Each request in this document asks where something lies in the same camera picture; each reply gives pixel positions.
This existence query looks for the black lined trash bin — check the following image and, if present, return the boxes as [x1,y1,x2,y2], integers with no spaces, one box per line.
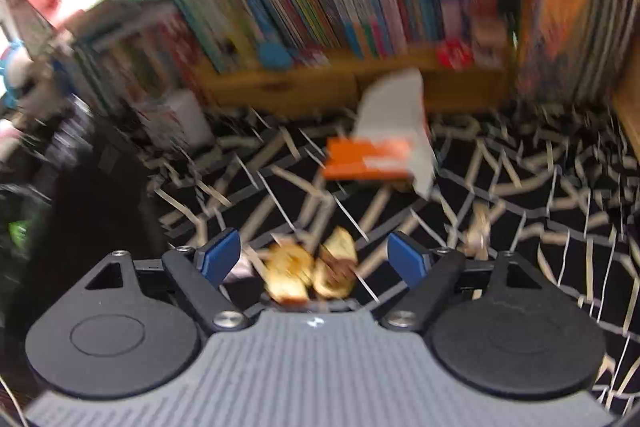
[1,124,166,307]

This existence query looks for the orange white open envelope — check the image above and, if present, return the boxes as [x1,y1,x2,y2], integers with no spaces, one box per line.
[323,68,436,197]

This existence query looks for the white cardboard box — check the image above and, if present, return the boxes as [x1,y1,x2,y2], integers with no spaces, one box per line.
[137,90,214,150]

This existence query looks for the black white patterned cloth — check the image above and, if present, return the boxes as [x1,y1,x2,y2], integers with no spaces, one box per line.
[141,106,639,415]

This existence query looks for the yellow wooden book stand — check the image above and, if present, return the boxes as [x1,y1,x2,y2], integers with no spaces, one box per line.
[200,48,515,118]

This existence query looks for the blue white plush toy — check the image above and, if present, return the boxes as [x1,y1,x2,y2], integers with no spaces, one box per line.
[1,41,35,108]

